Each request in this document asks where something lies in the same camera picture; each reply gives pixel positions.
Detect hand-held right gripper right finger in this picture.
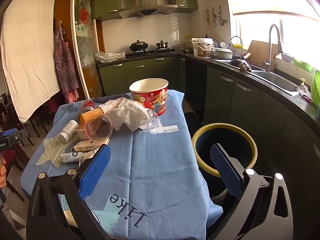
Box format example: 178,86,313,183
207,143,294,240

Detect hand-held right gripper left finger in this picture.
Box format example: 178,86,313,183
26,144,112,240

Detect yellow rimmed blue waste bin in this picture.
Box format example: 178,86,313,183
192,123,258,203

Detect clear plastic cup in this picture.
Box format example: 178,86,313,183
84,114,113,141

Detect orange foam net sleeve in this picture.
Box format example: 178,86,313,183
80,107,107,125

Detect white paper towel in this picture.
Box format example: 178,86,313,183
99,97,150,132

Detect clear plastic bottle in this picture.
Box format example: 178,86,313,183
140,106,160,130

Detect person's left hand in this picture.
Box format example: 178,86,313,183
0,155,7,188

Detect dark wooden chair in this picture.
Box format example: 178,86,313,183
24,104,55,140
0,150,27,203

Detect small cardboard carton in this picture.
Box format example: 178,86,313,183
72,140,107,153

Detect white squeeze tube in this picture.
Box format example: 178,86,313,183
62,149,99,164

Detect striped paper sheet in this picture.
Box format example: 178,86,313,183
36,134,78,168

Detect white red printed box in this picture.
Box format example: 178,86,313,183
74,126,88,140

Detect small white plastic bottle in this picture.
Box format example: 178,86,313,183
58,119,79,142

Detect blue table cloth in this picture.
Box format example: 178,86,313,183
20,90,224,240

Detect red soda can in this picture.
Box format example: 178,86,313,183
80,99,97,114

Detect dark striped cloth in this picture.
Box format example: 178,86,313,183
92,93,132,105

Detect white hanging sheet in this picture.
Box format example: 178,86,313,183
0,0,61,123

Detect red printed paper bucket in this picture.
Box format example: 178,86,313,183
129,78,169,117

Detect checkered apron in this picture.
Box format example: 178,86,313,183
54,21,80,103

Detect steel kitchen sink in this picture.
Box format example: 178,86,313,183
250,66,300,97

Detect white enamel pot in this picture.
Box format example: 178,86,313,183
215,47,236,60

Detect clear plastic bag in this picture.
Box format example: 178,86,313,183
94,50,126,64

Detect glass sliding door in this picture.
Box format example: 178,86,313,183
70,0,105,100

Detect green colander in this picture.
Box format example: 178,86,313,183
310,69,320,108

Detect wooden cutting board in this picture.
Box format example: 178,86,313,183
247,40,278,67

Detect steel kitchen faucet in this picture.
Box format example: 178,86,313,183
262,24,284,72

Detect white plastic bucket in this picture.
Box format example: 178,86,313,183
191,37,214,58

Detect gas stove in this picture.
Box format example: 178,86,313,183
124,50,177,58

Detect green cloth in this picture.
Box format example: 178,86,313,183
292,57,315,72

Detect black wok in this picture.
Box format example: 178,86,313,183
129,39,149,52

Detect black cooking pot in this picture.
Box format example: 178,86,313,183
155,40,169,51

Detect metal hanging ladle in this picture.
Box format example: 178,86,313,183
218,5,225,27

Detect kitchen window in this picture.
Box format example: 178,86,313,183
224,0,320,65

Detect green upper cabinets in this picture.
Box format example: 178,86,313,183
94,0,198,22

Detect steel range hood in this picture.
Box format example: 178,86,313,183
117,0,178,19

